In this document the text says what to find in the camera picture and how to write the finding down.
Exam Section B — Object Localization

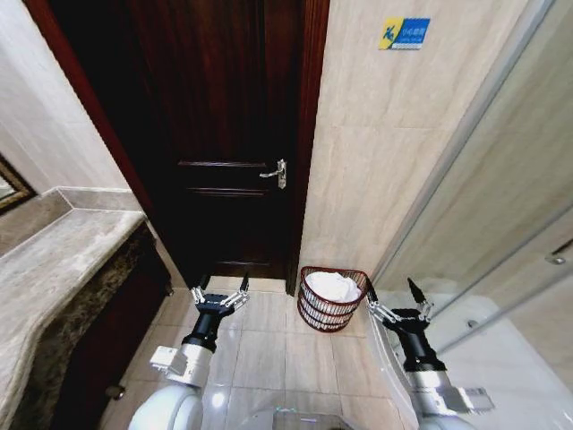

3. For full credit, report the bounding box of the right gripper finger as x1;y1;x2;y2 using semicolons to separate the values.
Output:
365;280;396;325
406;277;435;322

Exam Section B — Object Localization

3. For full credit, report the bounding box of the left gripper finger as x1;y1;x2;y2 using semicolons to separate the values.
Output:
191;273;210;306
225;271;250;312

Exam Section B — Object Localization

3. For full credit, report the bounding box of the white crumpled towel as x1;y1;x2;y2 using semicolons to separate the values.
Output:
304;271;363;303

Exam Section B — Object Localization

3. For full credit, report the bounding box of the white bathtub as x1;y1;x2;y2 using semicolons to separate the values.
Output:
364;276;573;430

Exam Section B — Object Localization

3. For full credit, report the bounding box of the dark vanity cabinet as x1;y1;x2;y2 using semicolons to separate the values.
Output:
47;223;175;430

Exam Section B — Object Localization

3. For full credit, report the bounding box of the white robot front shell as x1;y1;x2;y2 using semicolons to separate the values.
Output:
268;405;355;430

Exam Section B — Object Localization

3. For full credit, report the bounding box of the glass shower door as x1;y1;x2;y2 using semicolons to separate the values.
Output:
370;0;573;359

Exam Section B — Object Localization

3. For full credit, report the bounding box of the grey marble vanity counter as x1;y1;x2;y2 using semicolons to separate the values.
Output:
0;186;150;430

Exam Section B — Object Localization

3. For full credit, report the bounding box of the dark wooden door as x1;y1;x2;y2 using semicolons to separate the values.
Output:
48;0;311;282

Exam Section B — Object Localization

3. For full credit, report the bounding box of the gold framed mirror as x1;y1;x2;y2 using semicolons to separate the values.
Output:
0;154;39;212

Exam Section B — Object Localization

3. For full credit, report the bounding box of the blue yellow caution sign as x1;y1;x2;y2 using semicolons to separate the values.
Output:
378;17;432;51

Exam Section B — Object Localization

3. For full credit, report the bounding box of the red wire hamper basket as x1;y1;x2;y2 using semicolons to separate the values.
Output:
296;265;371;333

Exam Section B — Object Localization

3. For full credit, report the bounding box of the silver door lever handle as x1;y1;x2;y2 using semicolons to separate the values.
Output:
259;159;288;191

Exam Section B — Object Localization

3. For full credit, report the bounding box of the dark red door frame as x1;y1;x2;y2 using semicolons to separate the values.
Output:
21;0;331;297

